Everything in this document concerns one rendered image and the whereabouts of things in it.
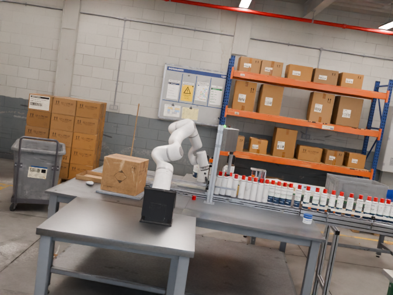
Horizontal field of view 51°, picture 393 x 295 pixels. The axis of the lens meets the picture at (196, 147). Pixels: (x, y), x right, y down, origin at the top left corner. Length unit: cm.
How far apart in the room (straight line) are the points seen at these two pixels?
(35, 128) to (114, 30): 251
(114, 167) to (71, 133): 345
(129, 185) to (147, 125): 472
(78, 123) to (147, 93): 179
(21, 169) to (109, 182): 218
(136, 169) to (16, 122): 560
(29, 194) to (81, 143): 159
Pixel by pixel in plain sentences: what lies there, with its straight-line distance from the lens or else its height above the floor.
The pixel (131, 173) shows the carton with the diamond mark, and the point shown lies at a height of 102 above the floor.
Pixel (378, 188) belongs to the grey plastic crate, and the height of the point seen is 98.
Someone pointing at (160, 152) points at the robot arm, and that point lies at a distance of 294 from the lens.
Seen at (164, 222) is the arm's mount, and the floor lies 85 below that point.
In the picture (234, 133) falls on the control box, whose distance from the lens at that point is 348.
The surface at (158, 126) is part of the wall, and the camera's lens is 795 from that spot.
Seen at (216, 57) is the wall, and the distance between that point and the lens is 794.
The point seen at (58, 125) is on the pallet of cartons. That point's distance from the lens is 677.
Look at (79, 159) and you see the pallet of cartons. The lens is 676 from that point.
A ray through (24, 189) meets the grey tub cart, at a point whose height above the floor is 29.
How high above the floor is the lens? 167
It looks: 6 degrees down
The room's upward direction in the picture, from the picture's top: 9 degrees clockwise
